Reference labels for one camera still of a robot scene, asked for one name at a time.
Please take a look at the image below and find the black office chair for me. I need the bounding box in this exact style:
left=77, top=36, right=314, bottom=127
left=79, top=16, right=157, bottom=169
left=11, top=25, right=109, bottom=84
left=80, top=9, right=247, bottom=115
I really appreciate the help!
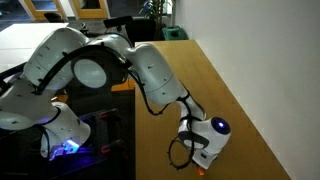
left=125, top=19, right=157, bottom=47

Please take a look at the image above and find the small black chair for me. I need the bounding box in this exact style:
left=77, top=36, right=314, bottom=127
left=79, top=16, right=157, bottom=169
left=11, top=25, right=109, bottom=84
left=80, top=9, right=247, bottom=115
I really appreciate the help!
left=43, top=12, right=64, bottom=24

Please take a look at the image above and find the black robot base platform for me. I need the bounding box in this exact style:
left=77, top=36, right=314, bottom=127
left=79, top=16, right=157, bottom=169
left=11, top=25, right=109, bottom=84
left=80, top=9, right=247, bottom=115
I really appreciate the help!
left=0, top=88, right=136, bottom=180

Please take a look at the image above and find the narrow orange door frame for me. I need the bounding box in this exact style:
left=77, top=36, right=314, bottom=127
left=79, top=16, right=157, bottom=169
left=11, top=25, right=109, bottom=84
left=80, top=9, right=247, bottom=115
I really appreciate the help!
left=71, top=0, right=110, bottom=20

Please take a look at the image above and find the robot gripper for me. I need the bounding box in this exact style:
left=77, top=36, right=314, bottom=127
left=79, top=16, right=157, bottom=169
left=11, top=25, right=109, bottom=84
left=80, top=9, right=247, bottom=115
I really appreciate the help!
left=191, top=151, right=218, bottom=171

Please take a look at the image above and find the small white table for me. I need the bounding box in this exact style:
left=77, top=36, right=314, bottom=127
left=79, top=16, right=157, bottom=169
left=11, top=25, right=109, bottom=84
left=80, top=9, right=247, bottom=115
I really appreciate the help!
left=0, top=48, right=34, bottom=73

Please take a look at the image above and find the large white table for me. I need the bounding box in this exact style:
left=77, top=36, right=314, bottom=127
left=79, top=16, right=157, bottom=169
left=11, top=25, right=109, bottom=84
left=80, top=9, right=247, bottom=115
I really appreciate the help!
left=0, top=22, right=69, bottom=51

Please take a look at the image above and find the green potted plant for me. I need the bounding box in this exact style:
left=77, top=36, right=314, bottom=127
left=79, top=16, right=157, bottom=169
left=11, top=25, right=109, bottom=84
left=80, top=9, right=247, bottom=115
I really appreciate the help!
left=139, top=0, right=173, bottom=28

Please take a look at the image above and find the black chair back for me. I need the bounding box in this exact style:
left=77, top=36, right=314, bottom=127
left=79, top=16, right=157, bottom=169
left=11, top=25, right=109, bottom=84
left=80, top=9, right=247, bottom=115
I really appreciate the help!
left=103, top=15, right=134, bottom=30

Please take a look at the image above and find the green plastic crate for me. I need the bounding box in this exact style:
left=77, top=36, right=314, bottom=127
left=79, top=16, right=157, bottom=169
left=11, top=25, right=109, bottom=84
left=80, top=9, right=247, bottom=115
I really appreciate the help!
left=162, top=25, right=188, bottom=41

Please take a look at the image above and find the red clamp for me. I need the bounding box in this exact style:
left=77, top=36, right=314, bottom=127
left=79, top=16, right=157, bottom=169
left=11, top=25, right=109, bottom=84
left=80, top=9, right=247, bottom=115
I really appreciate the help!
left=98, top=111, right=119, bottom=121
left=101, top=143, right=124, bottom=155

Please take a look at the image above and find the wide orange door frame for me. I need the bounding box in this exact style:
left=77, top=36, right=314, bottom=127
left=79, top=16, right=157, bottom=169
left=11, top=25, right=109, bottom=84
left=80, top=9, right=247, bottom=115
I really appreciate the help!
left=19, top=0, right=68, bottom=22

